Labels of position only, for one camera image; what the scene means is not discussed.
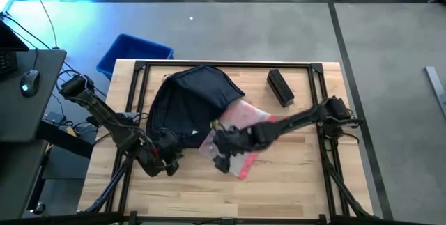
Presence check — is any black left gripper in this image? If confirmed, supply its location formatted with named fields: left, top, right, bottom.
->
left=134, top=134, right=180, bottom=178

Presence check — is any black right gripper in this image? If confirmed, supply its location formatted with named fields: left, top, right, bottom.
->
left=213, top=127, right=262, bottom=174

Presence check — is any white mesh pouch red trim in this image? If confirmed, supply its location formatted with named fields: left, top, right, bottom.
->
left=197, top=98, right=277, bottom=181

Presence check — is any navy blue backpack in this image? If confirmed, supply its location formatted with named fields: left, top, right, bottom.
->
left=145, top=63, right=246, bottom=150

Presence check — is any black rectangular case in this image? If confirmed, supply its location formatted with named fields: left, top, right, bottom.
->
left=266, top=68, right=295, bottom=109

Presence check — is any blue plastic bin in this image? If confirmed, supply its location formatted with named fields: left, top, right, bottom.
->
left=95, top=33, right=174, bottom=81

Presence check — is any black power adapter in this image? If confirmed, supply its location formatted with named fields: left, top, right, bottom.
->
left=45, top=111, right=66, bottom=125

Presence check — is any black desk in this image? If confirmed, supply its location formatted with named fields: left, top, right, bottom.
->
left=0, top=140, right=48, bottom=219
left=0, top=49, right=67, bottom=143

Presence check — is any black computer mouse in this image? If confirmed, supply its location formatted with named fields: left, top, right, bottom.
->
left=20, top=69, right=41, bottom=98

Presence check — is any black keyboard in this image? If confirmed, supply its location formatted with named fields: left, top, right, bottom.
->
left=0, top=50, right=17, bottom=76

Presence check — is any black laptop screen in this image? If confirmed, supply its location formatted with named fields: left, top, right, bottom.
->
left=0, top=21, right=29, bottom=52

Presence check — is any grey metal bar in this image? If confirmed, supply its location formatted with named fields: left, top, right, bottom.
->
left=424, top=65, right=446, bottom=118

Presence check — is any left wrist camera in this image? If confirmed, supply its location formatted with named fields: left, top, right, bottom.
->
left=156, top=129, right=183, bottom=160

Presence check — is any black aluminium table frame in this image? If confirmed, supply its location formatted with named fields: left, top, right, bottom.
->
left=78, top=60, right=376, bottom=225

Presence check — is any black floor cable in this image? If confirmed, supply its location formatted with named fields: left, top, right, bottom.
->
left=23, top=0, right=60, bottom=51

